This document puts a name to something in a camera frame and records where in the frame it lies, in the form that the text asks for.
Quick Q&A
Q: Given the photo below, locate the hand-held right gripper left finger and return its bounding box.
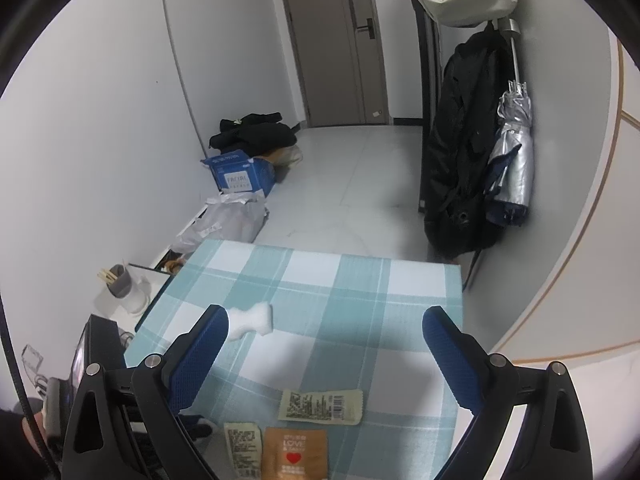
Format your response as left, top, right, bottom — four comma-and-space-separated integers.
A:
60, 304, 231, 480

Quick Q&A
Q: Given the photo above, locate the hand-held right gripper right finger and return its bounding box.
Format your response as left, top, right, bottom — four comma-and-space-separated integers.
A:
421, 306, 594, 480

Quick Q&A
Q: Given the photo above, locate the white foam piece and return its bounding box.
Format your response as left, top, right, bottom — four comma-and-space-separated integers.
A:
227, 302, 275, 342

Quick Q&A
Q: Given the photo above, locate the pale green sachet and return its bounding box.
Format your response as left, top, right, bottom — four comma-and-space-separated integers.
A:
224, 422, 264, 480

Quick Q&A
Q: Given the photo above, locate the small torn label packet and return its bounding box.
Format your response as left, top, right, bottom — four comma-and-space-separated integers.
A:
278, 389, 364, 424

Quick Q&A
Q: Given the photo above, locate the brown sachet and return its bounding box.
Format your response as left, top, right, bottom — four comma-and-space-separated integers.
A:
261, 427, 329, 480

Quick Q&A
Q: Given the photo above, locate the white translucent container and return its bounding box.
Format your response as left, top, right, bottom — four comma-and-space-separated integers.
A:
117, 280, 151, 316

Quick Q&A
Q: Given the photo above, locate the white navy side cabinet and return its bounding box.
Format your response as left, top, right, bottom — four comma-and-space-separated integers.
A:
92, 262, 174, 335

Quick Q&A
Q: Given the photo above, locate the black electronic device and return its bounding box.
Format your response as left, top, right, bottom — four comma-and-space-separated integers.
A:
70, 314, 127, 377

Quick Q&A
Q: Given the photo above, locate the grey cup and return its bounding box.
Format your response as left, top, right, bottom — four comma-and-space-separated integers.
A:
107, 264, 134, 299

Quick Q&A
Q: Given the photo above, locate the teal checked tablecloth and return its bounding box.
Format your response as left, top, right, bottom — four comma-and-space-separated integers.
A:
122, 239, 463, 480

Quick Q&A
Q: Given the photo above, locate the grey plastic mailer bag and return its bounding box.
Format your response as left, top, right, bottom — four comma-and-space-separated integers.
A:
172, 192, 269, 256

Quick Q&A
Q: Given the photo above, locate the clear plastic box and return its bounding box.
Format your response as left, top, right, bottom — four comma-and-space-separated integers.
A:
22, 344, 45, 387

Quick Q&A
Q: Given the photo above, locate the white wardrobe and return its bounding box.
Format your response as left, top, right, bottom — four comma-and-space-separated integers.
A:
492, 35, 640, 363

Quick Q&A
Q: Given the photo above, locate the blue cardboard box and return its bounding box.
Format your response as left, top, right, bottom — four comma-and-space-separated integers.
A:
201, 149, 277, 197

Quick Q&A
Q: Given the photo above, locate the black jacket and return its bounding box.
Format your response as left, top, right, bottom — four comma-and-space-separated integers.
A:
422, 25, 506, 254

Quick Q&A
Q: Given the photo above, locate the silver folding umbrella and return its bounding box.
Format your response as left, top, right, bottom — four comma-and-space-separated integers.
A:
484, 19, 535, 226

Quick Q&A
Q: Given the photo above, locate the brown cardboard box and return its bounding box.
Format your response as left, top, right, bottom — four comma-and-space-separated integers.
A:
267, 144, 304, 169

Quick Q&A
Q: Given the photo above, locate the pile of black clothes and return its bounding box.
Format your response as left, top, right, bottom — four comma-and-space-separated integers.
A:
209, 112, 298, 157

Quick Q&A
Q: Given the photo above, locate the black framed glass door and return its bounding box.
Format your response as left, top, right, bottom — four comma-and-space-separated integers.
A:
406, 0, 444, 213

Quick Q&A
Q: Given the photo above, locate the grey entrance door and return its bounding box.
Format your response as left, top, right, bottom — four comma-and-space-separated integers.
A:
275, 0, 390, 128

